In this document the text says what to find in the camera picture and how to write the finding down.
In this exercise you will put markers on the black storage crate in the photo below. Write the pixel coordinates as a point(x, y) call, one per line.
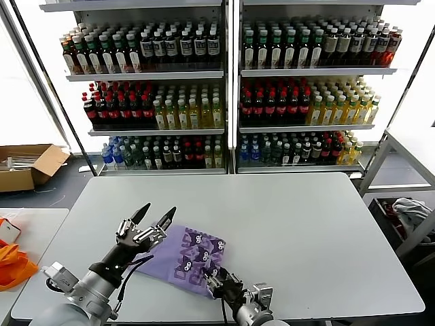
point(375, 207)

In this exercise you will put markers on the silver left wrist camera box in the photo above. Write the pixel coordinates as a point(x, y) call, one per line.
point(63, 276)

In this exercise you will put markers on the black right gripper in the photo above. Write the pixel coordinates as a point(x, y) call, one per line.
point(232, 293)

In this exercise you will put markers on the white packing tubes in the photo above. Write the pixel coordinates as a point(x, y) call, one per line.
point(17, 163)

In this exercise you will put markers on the dark bottle white cap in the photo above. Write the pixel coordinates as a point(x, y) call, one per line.
point(307, 153)
point(287, 154)
point(296, 154)
point(178, 156)
point(147, 158)
point(168, 156)
point(157, 158)
point(317, 153)

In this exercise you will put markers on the purple t-shirt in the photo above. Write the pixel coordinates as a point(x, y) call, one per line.
point(176, 251)

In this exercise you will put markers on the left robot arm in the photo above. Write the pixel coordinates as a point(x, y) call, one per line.
point(91, 288)

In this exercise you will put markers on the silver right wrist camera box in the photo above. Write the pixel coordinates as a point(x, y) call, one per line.
point(263, 295)

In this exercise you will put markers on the cola bottle red cap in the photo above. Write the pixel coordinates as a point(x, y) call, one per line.
point(336, 151)
point(136, 113)
point(188, 156)
point(270, 108)
point(91, 113)
point(304, 108)
point(102, 113)
point(294, 108)
point(198, 156)
point(326, 151)
point(147, 113)
point(247, 108)
point(259, 108)
point(282, 108)
point(113, 113)
point(125, 113)

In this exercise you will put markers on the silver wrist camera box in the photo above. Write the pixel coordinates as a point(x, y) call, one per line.
point(263, 295)
point(63, 276)

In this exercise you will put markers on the dark bottle beige label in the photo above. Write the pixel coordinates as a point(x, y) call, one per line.
point(344, 45)
point(331, 45)

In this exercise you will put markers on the silver diagonal frame pole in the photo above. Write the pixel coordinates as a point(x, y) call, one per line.
point(46, 102)

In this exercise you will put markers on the thin diagonal frame pole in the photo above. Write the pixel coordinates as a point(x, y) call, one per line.
point(413, 76)

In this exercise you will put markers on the grey white garment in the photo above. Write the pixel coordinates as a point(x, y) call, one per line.
point(411, 208)

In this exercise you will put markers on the dark green bottle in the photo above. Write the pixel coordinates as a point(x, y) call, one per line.
point(277, 154)
point(138, 158)
point(129, 158)
point(266, 154)

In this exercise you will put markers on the white orange small box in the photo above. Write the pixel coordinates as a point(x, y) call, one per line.
point(8, 232)

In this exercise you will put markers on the white paper scrap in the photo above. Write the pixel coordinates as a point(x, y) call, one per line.
point(84, 168)

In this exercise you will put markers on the open cardboard box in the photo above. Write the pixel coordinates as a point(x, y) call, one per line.
point(17, 180)

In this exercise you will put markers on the orange cloth bag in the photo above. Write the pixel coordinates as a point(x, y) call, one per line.
point(13, 268)

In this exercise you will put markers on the grey metal frame table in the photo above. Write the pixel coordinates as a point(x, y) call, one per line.
point(394, 187)

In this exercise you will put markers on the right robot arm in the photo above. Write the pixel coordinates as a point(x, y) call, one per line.
point(251, 317)

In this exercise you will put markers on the grey metal shelf rack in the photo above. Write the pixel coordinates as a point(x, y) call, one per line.
point(146, 75)
point(316, 72)

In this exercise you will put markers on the red tea bottle white label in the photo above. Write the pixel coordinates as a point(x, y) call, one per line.
point(70, 61)

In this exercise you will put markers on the blue water bottle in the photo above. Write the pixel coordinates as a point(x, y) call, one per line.
point(255, 154)
point(244, 154)
point(118, 158)
point(108, 158)

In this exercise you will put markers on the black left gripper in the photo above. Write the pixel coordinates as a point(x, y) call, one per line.
point(117, 259)

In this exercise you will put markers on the yellow juice bottle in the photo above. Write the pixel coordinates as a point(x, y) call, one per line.
point(194, 117)
point(217, 116)
point(206, 117)
point(183, 117)
point(316, 113)
point(374, 112)
point(352, 113)
point(328, 113)
point(340, 113)
point(208, 158)
point(218, 158)
point(159, 117)
point(363, 113)
point(357, 153)
point(171, 117)
point(346, 154)

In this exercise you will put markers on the dark diagonal frame pole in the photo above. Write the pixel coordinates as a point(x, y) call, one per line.
point(89, 159)

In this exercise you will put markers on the dark bottle blue label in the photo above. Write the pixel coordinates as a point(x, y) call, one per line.
point(371, 45)
point(213, 46)
point(171, 47)
point(383, 45)
point(186, 47)
point(200, 47)
point(159, 48)
point(357, 45)
point(147, 49)

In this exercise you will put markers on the red garment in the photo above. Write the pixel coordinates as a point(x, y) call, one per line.
point(391, 217)

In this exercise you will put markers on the red orange drink bottle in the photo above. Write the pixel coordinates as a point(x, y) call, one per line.
point(395, 47)

